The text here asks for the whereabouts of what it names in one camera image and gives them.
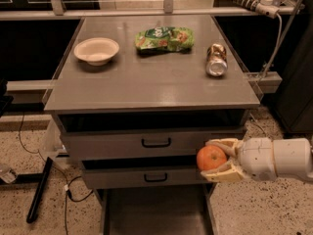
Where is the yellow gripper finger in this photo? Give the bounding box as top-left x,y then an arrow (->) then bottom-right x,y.
205,138 -> 244,158
201,159 -> 248,183

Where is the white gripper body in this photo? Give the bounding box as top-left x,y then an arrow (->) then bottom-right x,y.
238,137 -> 277,181

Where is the orange fruit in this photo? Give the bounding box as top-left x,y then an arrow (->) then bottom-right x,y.
197,145 -> 227,170

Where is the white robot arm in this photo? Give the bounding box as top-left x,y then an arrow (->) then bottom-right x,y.
197,137 -> 313,183

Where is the bottom grey open drawer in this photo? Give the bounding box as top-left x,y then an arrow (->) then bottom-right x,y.
99,184 -> 217,235

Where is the middle grey drawer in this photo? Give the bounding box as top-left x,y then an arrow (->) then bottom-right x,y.
82,155 -> 207,189

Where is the top grey drawer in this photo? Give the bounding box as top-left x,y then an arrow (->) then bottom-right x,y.
60,109 -> 247,160

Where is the grey drawer cabinet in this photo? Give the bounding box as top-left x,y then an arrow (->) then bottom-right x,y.
43,14 -> 262,235

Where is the crushed silver soda can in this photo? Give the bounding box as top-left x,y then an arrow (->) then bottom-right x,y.
205,43 -> 228,77

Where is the green chip bag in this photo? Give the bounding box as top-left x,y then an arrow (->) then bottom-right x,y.
134,26 -> 195,53

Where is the white paper bowl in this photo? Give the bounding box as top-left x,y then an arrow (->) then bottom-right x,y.
73,37 -> 119,66

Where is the black floor stand bar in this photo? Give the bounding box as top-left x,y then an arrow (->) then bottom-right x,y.
26,158 -> 53,224

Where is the black floor cable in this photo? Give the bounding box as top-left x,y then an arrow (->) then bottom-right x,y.
17,113 -> 95,235

